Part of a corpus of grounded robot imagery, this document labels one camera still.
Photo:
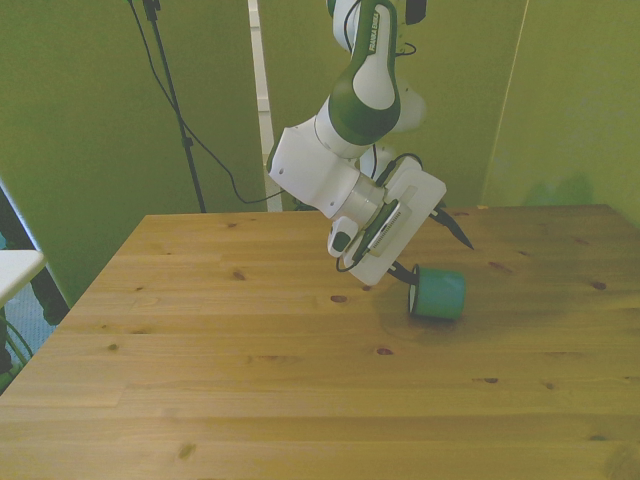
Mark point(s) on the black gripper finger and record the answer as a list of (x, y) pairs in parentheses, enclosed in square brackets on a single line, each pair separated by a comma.
[(452, 226), (405, 276)]

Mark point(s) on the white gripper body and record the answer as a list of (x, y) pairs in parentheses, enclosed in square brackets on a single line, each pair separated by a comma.
[(425, 185)]

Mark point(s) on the teal enamel mug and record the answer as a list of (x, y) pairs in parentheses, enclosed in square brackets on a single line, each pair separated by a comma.
[(442, 295)]

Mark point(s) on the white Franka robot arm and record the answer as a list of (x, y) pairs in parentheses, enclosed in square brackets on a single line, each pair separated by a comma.
[(320, 165)]

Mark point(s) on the black tripod pole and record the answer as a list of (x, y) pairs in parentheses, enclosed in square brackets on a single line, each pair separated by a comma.
[(187, 145)]

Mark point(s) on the white side table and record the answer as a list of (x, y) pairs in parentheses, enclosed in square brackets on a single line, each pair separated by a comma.
[(15, 272)]

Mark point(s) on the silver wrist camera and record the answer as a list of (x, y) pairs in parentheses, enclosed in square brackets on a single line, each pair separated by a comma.
[(390, 227)]

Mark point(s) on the white vertical wall trim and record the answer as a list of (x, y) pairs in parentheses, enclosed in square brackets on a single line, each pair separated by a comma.
[(262, 100)]

